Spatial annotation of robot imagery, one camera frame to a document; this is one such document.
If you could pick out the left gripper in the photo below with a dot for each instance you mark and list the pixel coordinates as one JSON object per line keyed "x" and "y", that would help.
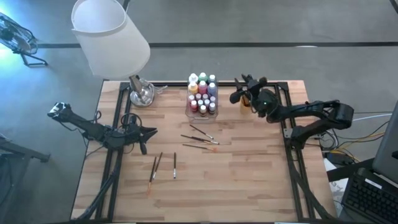
{"x": 121, "y": 138}

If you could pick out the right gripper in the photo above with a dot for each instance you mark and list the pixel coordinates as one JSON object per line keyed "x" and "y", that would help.
{"x": 265, "y": 104}

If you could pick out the small purple paint bottle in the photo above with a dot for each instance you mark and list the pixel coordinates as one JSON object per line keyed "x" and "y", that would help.
{"x": 212, "y": 99}

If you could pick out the thin black paintbrush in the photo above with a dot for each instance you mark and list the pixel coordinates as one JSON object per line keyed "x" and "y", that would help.
{"x": 158, "y": 161}

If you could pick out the large periwinkle blue paint bottle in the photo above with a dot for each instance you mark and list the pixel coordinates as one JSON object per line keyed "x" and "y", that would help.
{"x": 211, "y": 89}

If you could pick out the small grey paint bottle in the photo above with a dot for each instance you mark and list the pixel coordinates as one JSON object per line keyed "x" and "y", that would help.
{"x": 212, "y": 108}

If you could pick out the magenta paint bottle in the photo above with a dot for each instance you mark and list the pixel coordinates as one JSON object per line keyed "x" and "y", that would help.
{"x": 207, "y": 102}

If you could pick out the small light pink paint bottle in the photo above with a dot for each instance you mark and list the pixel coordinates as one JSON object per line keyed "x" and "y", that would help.
{"x": 205, "y": 96}

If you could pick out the large pink paint bottle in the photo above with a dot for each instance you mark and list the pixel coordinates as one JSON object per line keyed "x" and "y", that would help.
{"x": 202, "y": 87}

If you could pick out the small yellow paint bottle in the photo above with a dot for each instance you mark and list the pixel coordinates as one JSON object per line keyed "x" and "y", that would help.
{"x": 202, "y": 109}

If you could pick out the dark brown paint bottle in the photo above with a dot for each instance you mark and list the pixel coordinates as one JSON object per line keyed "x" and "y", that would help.
{"x": 200, "y": 102}

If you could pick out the paintbrush with orange end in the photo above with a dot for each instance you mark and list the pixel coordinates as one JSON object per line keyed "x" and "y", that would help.
{"x": 151, "y": 177}

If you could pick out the black paintbrush silver ferrule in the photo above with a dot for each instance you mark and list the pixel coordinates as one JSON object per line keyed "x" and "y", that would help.
{"x": 174, "y": 165}

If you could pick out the reddish brown paint bottle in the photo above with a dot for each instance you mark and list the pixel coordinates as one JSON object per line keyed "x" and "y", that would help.
{"x": 198, "y": 96}

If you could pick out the large green paint bottle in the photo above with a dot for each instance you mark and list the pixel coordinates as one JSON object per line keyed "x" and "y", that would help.
{"x": 202, "y": 75}

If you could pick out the coral red paint bottle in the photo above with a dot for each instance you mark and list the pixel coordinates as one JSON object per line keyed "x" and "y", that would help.
{"x": 193, "y": 105}

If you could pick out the large yellow paint bottle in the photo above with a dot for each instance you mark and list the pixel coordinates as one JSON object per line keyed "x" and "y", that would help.
{"x": 192, "y": 88}

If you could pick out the small orange paint bottle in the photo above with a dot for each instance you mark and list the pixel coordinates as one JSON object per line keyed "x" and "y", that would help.
{"x": 191, "y": 98}

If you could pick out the white bottle red logo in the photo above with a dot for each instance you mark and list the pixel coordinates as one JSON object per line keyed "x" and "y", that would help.
{"x": 193, "y": 77}

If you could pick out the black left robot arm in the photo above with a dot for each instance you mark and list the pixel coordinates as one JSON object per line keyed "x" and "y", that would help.
{"x": 84, "y": 124}

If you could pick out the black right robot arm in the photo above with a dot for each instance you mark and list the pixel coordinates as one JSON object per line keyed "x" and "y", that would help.
{"x": 311, "y": 109}

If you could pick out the yellow paper cup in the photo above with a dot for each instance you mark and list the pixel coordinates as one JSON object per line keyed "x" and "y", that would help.
{"x": 245, "y": 109}

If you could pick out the black table clamp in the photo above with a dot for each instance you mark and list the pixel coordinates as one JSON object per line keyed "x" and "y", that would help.
{"x": 247, "y": 77}

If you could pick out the clear plastic bin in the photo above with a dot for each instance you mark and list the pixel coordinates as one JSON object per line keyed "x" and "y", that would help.
{"x": 202, "y": 118}

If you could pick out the white shade silver table lamp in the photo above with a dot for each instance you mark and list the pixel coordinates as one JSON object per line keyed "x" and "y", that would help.
{"x": 109, "y": 40}

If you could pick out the black power adapter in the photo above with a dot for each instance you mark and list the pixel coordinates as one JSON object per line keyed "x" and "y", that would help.
{"x": 339, "y": 158}

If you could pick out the black floor stand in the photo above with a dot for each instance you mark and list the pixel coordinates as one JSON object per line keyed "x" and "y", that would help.
{"x": 25, "y": 152}

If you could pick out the black desk bar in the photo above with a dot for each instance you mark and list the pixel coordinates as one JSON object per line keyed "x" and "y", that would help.
{"x": 348, "y": 171}

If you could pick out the white paper sheet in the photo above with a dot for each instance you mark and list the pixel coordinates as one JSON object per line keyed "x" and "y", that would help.
{"x": 337, "y": 189}

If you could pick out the grey laptop screen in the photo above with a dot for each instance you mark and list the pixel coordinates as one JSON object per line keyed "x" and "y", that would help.
{"x": 388, "y": 149}

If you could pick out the black floor fan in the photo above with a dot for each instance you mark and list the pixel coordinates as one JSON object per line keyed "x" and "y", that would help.
{"x": 17, "y": 37}

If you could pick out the black keyboard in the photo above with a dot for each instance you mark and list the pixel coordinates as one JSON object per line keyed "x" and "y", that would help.
{"x": 370, "y": 199}

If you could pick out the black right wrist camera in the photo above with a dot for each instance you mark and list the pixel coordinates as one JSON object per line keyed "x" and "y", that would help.
{"x": 262, "y": 81}

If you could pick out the grey metal bracket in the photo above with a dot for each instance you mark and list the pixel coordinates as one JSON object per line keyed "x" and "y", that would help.
{"x": 287, "y": 133}

